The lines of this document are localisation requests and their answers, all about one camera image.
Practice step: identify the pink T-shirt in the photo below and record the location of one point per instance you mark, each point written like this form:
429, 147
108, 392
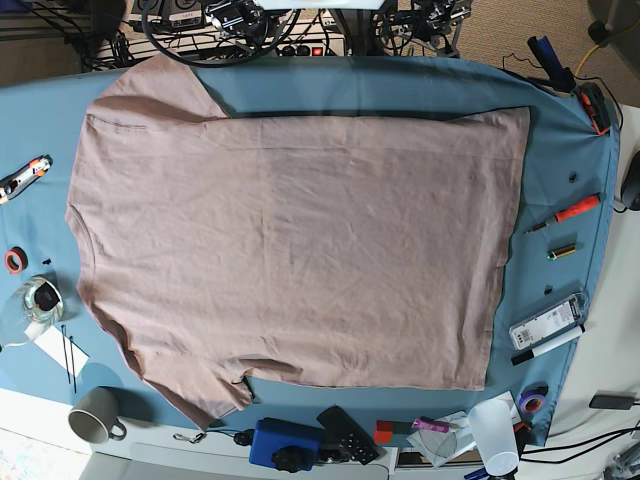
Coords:
323, 251

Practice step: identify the black power strip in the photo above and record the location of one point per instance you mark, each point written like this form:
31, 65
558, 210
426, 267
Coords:
301, 50

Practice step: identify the red black block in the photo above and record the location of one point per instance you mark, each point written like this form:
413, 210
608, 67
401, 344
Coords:
385, 430

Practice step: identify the black remote control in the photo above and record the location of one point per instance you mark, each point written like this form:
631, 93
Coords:
357, 443

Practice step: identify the blue box with knob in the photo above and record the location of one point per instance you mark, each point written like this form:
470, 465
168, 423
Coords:
285, 446

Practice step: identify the purple tube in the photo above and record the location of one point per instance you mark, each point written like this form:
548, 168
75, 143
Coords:
423, 423

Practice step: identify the clear plastic case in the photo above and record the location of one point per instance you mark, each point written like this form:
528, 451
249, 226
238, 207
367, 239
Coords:
548, 322

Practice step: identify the translucent plastic cup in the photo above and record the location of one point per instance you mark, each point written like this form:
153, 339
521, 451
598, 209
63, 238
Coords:
492, 429

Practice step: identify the gold AA battery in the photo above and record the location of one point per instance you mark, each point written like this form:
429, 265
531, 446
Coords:
561, 252

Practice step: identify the purple tape roll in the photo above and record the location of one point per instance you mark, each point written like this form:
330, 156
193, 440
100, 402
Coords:
533, 399

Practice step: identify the black zip tie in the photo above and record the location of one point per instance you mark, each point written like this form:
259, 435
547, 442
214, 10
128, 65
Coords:
69, 358

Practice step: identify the black white marker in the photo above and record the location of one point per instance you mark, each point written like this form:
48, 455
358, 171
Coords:
549, 345

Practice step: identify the blue table cloth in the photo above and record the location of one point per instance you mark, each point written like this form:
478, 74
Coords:
565, 162

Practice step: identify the white paper card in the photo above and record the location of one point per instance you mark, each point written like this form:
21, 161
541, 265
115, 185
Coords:
50, 342

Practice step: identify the grey ceramic mug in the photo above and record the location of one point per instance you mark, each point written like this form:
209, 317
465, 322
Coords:
94, 419

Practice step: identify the blue black tool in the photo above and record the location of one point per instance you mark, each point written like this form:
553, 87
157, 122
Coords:
560, 78

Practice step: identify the red tape roll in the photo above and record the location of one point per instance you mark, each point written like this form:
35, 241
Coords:
15, 260

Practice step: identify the orange black clamp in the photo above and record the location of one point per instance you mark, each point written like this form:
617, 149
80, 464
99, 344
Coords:
593, 102

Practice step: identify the orange white utility knife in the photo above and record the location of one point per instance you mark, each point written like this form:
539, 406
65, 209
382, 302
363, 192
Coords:
14, 184

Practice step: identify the black computer mouse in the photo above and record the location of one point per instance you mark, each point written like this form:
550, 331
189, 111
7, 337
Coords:
630, 188

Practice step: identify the black phone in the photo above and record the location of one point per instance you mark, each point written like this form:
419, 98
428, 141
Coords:
612, 402

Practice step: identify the orange handled screwdriver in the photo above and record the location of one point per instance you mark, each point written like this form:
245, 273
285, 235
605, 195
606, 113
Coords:
584, 205

